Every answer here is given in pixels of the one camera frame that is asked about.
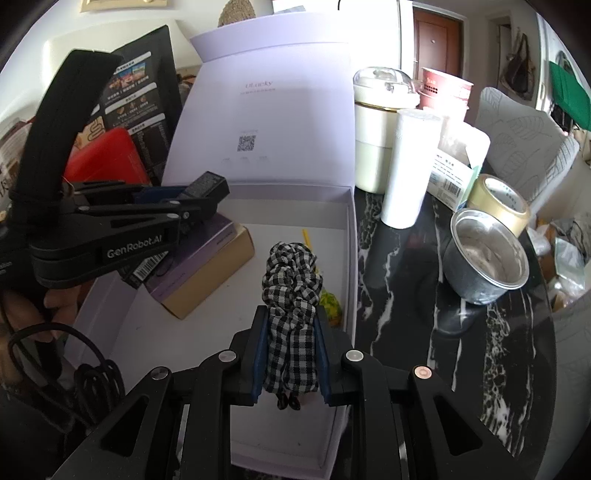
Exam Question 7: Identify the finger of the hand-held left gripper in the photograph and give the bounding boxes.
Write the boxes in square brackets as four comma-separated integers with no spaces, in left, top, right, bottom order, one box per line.
[69,181,197,206]
[76,202,218,234]

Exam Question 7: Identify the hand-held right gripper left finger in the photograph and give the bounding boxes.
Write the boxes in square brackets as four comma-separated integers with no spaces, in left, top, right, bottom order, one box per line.
[48,302,271,480]

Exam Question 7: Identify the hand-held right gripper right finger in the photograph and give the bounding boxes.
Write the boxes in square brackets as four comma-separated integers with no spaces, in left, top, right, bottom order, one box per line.
[314,302,541,480]

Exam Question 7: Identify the black white checkered scrunchie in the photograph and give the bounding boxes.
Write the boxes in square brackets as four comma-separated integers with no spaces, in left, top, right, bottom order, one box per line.
[261,240,324,411]

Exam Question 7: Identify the small purple box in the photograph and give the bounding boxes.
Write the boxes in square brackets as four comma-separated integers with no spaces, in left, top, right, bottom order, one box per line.
[144,215,237,305]

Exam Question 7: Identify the lavender gift box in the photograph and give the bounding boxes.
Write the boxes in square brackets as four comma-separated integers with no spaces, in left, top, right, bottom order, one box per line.
[69,10,358,474]

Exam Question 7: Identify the person's left hand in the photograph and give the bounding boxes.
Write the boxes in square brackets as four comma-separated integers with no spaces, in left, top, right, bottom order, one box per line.
[0,279,95,344]

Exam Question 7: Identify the green lollipop with yellow stick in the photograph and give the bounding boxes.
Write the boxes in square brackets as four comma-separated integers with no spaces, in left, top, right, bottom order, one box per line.
[301,227,345,326]

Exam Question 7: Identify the red cylindrical can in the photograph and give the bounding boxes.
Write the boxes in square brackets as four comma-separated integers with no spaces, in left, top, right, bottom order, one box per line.
[64,128,151,185]

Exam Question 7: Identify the small gold box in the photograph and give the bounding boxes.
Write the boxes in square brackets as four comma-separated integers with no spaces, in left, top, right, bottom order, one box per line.
[161,226,256,320]

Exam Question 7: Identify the black printed food pouch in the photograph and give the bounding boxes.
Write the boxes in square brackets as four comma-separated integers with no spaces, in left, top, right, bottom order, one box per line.
[76,25,182,185]

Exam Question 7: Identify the steel bowl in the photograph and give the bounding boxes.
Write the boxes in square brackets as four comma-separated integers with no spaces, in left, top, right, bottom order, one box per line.
[443,209,530,305]

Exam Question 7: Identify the white tumbler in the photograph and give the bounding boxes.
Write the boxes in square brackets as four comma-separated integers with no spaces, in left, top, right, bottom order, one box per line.
[381,108,443,229]

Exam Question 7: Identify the woven straw ornament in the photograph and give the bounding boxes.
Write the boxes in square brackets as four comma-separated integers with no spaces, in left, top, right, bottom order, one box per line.
[217,0,257,29]

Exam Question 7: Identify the cream cup with clear lid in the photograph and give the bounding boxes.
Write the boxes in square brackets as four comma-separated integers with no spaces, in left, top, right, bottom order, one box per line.
[353,67,419,195]

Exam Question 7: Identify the white medicine box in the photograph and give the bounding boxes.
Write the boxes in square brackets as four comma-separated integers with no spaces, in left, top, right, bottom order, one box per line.
[427,122,491,213]

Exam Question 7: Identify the beige tape roll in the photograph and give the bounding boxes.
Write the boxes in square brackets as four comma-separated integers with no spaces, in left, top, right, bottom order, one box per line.
[467,174,533,237]

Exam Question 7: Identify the pile of plastic bags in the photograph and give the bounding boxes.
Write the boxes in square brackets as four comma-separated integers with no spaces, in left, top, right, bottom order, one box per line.
[526,215,591,315]

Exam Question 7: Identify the white fridge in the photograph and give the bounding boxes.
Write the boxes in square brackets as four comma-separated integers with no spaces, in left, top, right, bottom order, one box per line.
[272,0,416,88]

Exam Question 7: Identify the grey leaf-pattern chair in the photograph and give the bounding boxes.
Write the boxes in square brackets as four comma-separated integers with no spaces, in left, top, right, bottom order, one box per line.
[475,88,587,204]

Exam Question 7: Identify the brown door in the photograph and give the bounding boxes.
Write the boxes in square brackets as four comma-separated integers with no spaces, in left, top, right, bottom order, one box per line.
[412,9,462,81]

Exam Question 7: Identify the hanging brown handbags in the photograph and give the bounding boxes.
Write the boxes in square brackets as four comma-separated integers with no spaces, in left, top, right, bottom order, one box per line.
[501,28,539,97]

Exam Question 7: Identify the green tote bag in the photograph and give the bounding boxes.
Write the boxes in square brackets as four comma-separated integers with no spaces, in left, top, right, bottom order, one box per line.
[549,60,591,121]

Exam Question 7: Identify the coiled black cable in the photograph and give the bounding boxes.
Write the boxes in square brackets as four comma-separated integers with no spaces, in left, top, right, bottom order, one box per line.
[7,323,126,432]

